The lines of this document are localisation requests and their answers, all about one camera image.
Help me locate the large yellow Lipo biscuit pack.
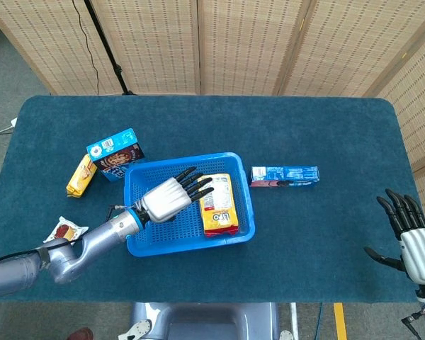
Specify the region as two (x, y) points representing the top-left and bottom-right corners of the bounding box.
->
(198, 173), (240, 238)

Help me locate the thin black cable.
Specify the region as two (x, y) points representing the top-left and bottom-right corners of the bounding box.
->
(72, 0), (100, 96)

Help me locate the blue plastic basket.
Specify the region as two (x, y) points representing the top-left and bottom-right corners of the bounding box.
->
(123, 152), (256, 258)

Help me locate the bamboo folding screen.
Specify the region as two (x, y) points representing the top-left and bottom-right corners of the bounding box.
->
(0, 0), (425, 217)

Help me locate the long blue Oreo box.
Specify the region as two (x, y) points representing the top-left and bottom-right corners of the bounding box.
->
(250, 165), (320, 188)

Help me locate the black tripod stand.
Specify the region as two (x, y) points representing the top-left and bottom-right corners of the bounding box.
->
(83, 0), (138, 96)

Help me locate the small white cake packet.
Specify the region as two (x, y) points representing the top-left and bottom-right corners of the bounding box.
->
(42, 215), (89, 245)

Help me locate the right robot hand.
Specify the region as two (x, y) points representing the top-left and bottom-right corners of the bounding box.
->
(363, 188), (425, 284)

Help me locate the white vertical bar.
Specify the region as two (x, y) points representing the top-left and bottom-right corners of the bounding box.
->
(290, 302), (300, 340)

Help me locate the dark teal table mat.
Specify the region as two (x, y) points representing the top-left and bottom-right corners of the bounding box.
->
(0, 94), (425, 304)

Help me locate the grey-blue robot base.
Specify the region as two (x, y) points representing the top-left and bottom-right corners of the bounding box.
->
(129, 302), (281, 340)

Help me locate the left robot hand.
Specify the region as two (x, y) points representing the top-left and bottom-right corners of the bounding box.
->
(141, 166), (215, 224)

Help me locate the dark red shoe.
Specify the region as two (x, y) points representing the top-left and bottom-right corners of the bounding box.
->
(67, 327), (95, 340)

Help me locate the chocolate chip cookie box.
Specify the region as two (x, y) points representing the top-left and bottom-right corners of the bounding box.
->
(86, 127), (145, 183)

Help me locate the blue floor cable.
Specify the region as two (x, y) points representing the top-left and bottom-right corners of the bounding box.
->
(313, 302), (323, 340)

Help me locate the small yellow cracker pack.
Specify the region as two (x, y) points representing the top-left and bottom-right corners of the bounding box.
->
(66, 153), (98, 198)

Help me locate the white power adapter with cable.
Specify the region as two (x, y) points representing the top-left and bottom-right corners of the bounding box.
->
(0, 117), (19, 138)

